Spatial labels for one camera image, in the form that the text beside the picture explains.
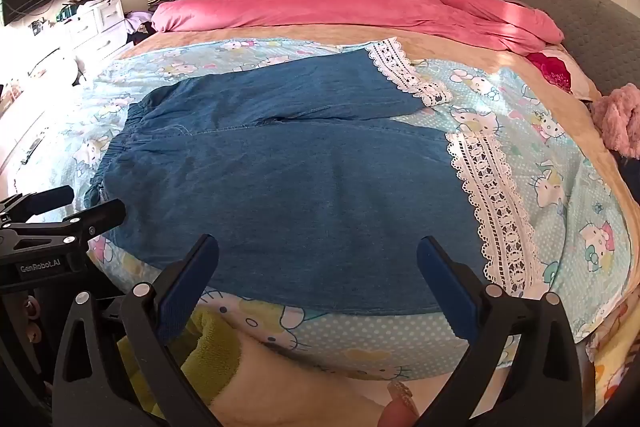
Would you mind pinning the blue denim pants lace trim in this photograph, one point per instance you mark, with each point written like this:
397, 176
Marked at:
300, 187

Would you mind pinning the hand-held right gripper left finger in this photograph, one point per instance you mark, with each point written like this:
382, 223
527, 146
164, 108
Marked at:
186, 289

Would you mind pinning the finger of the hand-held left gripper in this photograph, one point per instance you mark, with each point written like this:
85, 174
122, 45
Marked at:
47, 201
102, 214

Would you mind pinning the pink duvet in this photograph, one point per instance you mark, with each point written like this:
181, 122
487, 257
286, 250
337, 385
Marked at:
350, 2

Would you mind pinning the purple garment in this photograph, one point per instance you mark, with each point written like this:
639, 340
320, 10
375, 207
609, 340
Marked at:
136, 22

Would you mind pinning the yellow printed blanket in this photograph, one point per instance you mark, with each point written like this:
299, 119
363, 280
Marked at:
612, 357

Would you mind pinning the dark navy garment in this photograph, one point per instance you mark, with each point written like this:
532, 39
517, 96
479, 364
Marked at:
627, 172

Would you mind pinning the person's right hand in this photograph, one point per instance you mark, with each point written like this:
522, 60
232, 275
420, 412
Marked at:
397, 407

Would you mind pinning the red floral pillow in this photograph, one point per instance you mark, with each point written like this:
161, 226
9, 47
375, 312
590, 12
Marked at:
550, 67

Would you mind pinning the yellow-green fleece cloth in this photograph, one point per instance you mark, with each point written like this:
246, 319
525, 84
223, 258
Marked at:
210, 347

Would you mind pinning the white drawer cabinet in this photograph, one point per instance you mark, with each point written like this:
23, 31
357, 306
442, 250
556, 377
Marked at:
95, 24

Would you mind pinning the light blue cartoon printed blanket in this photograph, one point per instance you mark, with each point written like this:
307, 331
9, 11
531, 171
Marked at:
525, 107

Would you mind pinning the pink fluffy garment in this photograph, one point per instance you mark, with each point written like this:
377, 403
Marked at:
622, 117

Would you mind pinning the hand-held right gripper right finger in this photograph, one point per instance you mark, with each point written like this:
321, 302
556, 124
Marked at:
446, 289

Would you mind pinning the grey quilted headboard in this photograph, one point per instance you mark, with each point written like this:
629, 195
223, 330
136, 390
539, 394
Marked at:
575, 17

